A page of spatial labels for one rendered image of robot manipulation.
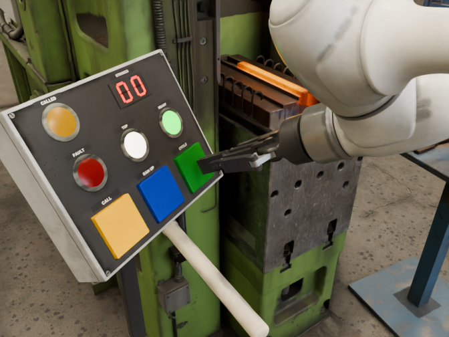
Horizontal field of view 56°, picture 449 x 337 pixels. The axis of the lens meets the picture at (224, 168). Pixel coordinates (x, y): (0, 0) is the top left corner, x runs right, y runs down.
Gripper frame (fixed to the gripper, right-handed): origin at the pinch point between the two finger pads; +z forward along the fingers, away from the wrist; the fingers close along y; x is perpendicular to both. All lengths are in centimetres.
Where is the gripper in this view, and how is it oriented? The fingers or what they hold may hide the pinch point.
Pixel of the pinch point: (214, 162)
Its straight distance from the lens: 76.9
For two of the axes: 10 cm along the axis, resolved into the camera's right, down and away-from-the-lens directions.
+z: -7.4, 1.9, 6.5
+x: -4.3, -8.7, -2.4
